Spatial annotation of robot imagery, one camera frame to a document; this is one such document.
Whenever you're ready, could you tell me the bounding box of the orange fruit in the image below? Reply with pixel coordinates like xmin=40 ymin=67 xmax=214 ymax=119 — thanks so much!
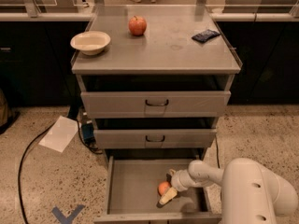
xmin=158 ymin=181 xmax=171 ymax=196

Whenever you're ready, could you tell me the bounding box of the grey open bottom drawer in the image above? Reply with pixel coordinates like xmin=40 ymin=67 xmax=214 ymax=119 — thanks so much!
xmin=94 ymin=157 xmax=221 ymax=224

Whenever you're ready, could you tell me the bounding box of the black cable floor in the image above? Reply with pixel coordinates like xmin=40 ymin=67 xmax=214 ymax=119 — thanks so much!
xmin=17 ymin=121 xmax=57 ymax=224
xmin=214 ymin=135 xmax=221 ymax=170

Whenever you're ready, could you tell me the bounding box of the blue power box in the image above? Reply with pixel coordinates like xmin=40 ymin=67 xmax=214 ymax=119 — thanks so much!
xmin=81 ymin=123 xmax=94 ymax=144

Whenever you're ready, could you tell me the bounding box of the white paper sheet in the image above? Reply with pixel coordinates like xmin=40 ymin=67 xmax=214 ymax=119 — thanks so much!
xmin=39 ymin=116 xmax=78 ymax=152

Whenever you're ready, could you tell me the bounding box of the grey drawer cabinet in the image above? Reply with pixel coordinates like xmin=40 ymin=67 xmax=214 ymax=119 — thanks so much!
xmin=72 ymin=5 xmax=241 ymax=159

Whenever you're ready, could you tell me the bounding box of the red apple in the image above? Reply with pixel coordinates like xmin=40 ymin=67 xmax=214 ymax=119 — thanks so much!
xmin=128 ymin=16 xmax=147 ymax=36

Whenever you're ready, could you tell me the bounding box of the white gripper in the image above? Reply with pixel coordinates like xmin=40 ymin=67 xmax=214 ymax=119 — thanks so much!
xmin=159 ymin=169 xmax=191 ymax=205

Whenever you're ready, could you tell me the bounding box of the black cable right floor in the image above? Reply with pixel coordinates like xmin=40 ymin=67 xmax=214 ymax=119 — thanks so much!
xmin=214 ymin=135 xmax=221 ymax=170

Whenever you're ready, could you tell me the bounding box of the white bowl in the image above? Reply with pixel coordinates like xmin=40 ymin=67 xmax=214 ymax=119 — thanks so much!
xmin=70 ymin=31 xmax=111 ymax=55

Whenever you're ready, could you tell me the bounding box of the grey middle drawer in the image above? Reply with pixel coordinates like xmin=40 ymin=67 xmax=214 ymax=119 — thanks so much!
xmin=94 ymin=129 xmax=216 ymax=149

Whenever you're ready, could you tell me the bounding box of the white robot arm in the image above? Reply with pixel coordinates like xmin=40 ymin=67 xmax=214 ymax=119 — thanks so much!
xmin=159 ymin=158 xmax=298 ymax=224

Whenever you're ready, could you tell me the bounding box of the black cable left floor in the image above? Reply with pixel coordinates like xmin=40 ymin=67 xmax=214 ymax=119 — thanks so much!
xmin=17 ymin=121 xmax=57 ymax=224

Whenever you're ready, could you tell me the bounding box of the grey top drawer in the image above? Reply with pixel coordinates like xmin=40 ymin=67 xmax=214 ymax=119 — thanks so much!
xmin=81 ymin=91 xmax=231 ymax=119

